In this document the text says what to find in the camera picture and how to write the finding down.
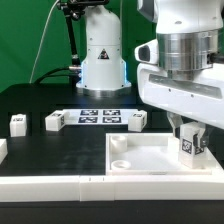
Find white square table top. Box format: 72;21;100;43
106;133;224;175

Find white U-shaped obstacle fence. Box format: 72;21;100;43
0;138;224;203

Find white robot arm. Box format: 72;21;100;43
79;0;224;129

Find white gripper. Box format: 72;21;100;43
137;63;224;148

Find black cables at base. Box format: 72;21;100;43
33;66;82;85

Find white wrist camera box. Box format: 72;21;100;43
134;39;159;65

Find white fiducial marker plate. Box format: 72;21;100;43
65;109;137;125

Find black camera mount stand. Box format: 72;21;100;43
57;0;110;66

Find white cable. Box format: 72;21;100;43
29;0;60;84

